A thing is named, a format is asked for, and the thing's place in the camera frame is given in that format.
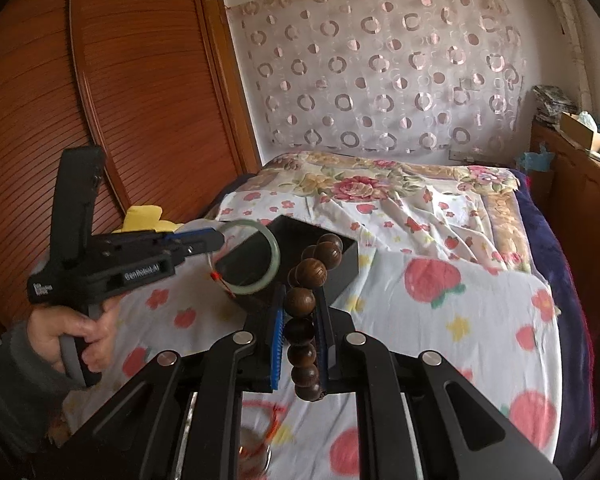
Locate yellow plush toy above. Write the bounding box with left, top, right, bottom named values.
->
left=114, top=205, right=183, bottom=233

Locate dark blue blanket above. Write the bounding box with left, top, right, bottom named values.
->
left=513, top=170, right=595, bottom=479

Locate left hand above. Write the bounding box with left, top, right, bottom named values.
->
left=26, top=297, right=122, bottom=373

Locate circle pattern sheer curtain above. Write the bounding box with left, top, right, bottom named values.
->
left=228, top=0, right=526, bottom=158

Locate strawberry print bed sheet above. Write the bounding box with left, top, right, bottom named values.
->
left=44, top=186, right=564, bottom=480

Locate red string bracelet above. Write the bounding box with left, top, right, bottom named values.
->
left=237, top=398, right=289, bottom=480

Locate green jade bangle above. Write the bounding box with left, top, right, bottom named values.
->
left=207, top=219, right=282, bottom=296

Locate black jewelry box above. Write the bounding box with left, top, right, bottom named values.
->
left=236, top=216, right=358, bottom=313

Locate wooden side cabinet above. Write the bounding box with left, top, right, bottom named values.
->
left=526, top=119, right=600, bottom=361

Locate dark grey left sleeve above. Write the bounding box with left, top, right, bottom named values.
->
left=0, top=323, right=78, bottom=479

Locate wooden wardrobe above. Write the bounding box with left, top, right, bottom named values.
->
left=0, top=0, right=261, bottom=330

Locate brown wooden bead bracelet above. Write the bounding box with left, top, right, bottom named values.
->
left=284, top=232, right=345, bottom=403

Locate cardboard box on cabinet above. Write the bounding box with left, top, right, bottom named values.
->
left=559, top=113, right=600, bottom=153

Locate floral quilt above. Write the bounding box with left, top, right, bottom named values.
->
left=215, top=151, right=533, bottom=273

